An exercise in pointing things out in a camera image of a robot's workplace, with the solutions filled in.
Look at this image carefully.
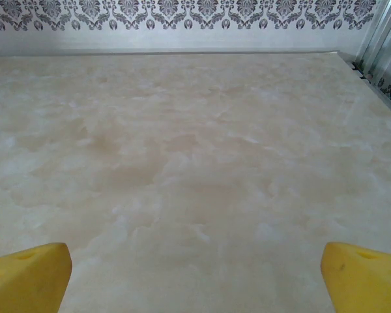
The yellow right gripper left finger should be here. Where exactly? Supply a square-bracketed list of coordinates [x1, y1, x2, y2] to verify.
[0, 242, 73, 313]

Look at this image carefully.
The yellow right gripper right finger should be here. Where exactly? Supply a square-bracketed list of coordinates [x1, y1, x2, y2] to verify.
[320, 241, 391, 313]

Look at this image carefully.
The aluminium side rail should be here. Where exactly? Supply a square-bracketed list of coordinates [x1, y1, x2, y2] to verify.
[340, 50, 391, 123]

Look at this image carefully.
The aluminium frame post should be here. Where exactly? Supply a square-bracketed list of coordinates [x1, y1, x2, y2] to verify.
[360, 0, 391, 85]

